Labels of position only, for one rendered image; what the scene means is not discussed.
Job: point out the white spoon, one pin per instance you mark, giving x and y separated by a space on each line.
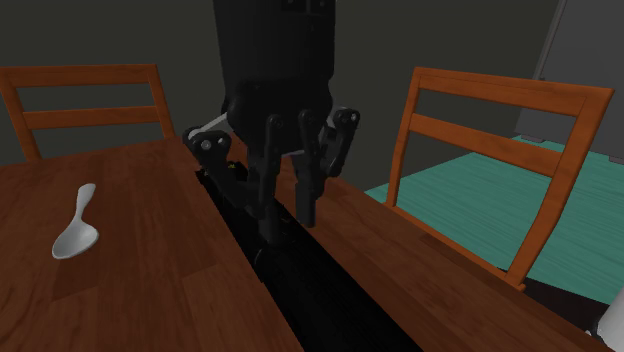
73 241

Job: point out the brown wooden table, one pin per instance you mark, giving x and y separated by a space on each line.
146 253

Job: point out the grey tall cabinet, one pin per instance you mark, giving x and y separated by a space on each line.
585 73

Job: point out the brown wooden chair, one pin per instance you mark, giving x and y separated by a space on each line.
88 117
487 142

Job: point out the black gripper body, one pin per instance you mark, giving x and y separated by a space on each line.
278 73

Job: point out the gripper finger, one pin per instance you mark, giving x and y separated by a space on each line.
214 144
307 204

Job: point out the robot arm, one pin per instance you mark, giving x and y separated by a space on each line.
613 324

